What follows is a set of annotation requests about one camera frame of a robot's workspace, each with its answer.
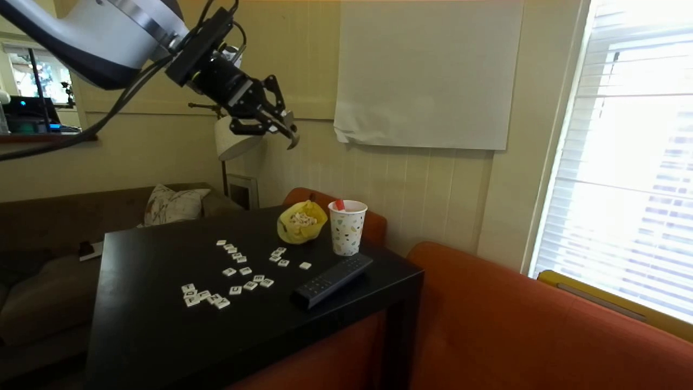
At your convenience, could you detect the small white device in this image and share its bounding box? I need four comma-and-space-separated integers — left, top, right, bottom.
74, 239, 106, 265

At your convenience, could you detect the black square side table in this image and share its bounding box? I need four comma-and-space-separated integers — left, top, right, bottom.
84, 205, 426, 390

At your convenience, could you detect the white patterned paper cup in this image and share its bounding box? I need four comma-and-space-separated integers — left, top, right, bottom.
326, 197, 371, 260

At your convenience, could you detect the black remote control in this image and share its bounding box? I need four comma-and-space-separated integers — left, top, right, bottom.
290, 251, 377, 313

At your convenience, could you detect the white floor lamp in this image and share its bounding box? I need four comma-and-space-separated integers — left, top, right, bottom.
214, 116, 268, 197

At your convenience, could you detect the white cushion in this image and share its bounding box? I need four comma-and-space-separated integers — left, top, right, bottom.
140, 182, 213, 229

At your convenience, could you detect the window with white blinds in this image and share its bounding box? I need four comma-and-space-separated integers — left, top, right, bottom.
529, 0, 693, 327

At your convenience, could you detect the black monitor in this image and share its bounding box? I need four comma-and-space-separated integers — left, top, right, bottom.
2, 96, 63, 136

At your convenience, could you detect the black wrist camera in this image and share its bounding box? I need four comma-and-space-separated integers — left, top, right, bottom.
163, 8, 239, 87

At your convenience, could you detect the yellow banana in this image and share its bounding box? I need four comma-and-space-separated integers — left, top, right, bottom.
276, 199, 330, 247

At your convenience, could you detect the brown sofa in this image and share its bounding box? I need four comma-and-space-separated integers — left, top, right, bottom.
0, 182, 245, 378

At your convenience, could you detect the white paper sheet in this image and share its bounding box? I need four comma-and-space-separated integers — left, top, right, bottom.
331, 0, 527, 155

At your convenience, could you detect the yellow board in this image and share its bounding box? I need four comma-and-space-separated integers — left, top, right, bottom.
538, 266, 693, 346

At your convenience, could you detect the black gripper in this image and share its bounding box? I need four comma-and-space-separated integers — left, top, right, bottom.
192, 51, 299, 143

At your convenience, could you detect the beige cushion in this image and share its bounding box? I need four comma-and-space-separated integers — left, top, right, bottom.
0, 251, 103, 350

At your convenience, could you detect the orange sofa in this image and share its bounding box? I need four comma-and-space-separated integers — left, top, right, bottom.
229, 185, 693, 390

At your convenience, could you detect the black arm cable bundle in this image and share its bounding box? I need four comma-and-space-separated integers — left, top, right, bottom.
0, 53, 191, 164

